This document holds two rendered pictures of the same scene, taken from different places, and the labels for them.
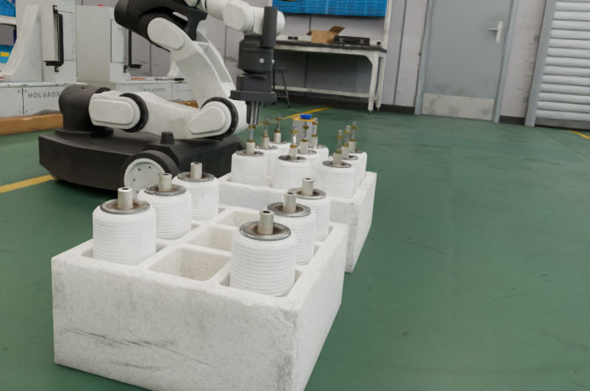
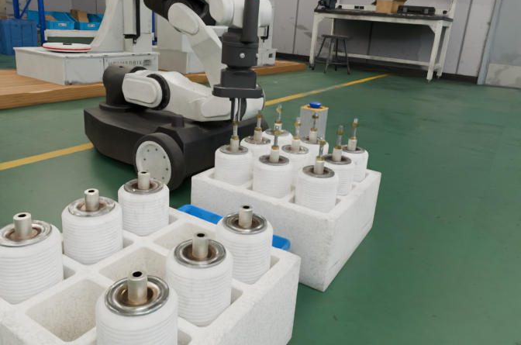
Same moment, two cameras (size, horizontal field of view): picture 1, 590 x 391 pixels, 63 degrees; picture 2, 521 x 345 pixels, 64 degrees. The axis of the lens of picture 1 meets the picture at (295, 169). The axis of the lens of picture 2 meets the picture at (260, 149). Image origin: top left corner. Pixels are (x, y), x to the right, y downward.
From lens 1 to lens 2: 37 cm
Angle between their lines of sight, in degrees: 15
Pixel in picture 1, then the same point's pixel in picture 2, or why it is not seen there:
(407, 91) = (471, 61)
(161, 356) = not seen: outside the picture
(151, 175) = (157, 156)
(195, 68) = (208, 53)
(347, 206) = (320, 222)
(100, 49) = not seen: hidden behind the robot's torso
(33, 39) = (116, 15)
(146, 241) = (37, 275)
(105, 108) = (134, 87)
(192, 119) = (204, 103)
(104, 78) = (177, 48)
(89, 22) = not seen: outside the picture
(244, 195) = (221, 194)
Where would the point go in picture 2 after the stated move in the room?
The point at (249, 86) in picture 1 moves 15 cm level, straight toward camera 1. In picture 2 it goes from (230, 82) to (213, 91)
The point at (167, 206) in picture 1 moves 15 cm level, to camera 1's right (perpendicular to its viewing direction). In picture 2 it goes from (83, 229) to (167, 248)
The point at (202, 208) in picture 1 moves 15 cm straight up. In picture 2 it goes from (143, 222) to (143, 146)
